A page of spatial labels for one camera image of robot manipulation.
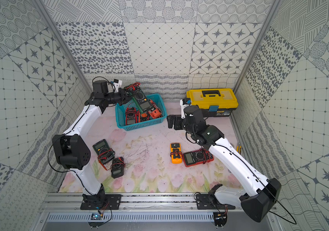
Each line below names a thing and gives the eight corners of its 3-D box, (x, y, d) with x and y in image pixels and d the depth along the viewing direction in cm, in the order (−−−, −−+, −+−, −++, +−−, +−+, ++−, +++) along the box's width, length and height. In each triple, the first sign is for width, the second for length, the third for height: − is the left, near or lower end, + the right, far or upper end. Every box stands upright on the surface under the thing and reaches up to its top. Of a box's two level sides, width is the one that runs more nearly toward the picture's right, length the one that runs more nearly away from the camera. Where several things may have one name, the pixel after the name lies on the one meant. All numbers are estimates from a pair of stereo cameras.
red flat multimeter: (184, 167, 88) (185, 164, 85) (181, 155, 93) (182, 152, 90) (212, 162, 90) (214, 159, 87) (208, 150, 95) (209, 147, 92)
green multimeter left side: (106, 172, 86) (103, 169, 83) (93, 148, 96) (91, 145, 93) (121, 162, 90) (119, 159, 87) (107, 140, 100) (105, 136, 97)
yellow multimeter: (170, 164, 89) (170, 161, 86) (170, 146, 97) (170, 143, 94) (181, 164, 89) (182, 161, 86) (181, 146, 97) (181, 143, 94)
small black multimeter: (111, 179, 84) (109, 176, 80) (114, 160, 91) (112, 158, 87) (123, 177, 84) (121, 175, 81) (125, 159, 91) (123, 156, 88)
